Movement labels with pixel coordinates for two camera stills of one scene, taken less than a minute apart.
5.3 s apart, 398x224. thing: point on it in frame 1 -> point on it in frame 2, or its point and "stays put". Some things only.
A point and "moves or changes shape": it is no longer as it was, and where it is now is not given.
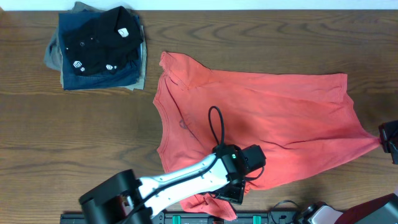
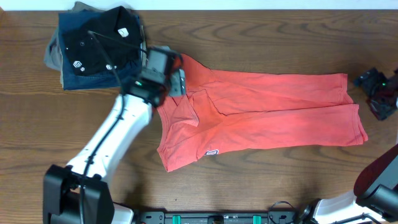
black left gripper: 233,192 -> 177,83
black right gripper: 389,140 -> 374,86
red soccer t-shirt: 301,121 moves or changes shape
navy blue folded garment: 127,76 stays put
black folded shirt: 105,43 stays put
